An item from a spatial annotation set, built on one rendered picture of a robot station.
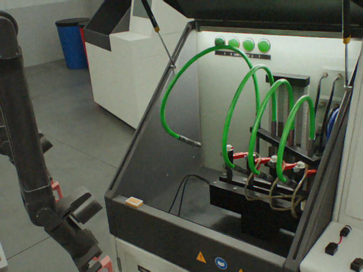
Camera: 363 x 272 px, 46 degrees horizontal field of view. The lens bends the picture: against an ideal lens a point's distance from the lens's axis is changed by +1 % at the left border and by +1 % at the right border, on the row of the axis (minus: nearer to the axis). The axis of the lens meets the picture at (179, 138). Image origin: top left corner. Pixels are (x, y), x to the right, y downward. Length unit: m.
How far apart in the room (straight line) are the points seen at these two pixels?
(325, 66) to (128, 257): 0.93
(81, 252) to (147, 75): 3.27
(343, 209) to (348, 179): 0.09
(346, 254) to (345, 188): 0.19
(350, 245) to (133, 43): 3.19
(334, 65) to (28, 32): 7.04
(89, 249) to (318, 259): 0.56
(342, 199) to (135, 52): 3.09
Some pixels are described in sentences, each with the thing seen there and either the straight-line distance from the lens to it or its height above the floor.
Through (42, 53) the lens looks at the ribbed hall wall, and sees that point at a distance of 8.26.
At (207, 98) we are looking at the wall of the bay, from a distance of 1.72.
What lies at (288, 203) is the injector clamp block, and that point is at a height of 0.98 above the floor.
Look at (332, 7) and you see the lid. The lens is 1.34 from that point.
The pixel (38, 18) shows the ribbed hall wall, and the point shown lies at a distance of 8.19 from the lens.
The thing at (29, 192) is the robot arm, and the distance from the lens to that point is 0.91.
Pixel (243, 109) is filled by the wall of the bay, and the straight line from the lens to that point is 1.65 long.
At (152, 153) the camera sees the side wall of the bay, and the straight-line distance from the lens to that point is 1.57.
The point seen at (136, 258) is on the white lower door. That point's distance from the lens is 1.53.
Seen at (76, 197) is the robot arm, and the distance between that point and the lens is 0.97.
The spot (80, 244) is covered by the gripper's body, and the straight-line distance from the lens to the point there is 1.01.
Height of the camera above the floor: 1.70
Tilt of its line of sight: 24 degrees down
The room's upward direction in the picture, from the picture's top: 4 degrees counter-clockwise
